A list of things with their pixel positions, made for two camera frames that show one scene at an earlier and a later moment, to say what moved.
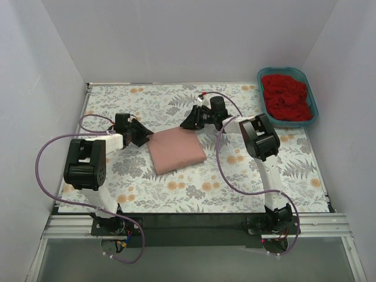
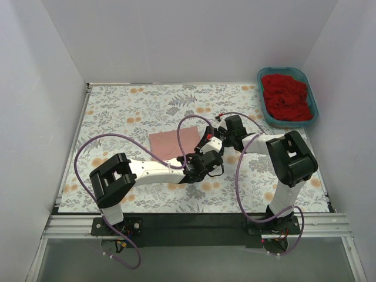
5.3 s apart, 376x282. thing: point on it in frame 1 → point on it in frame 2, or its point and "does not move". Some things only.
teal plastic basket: x=287 y=97 does not move
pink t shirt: x=175 y=149 does not move
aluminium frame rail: x=321 y=225 does not move
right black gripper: x=198 y=116 → x=207 y=137
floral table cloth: x=190 y=148 does not move
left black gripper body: x=136 y=132 → x=219 y=161
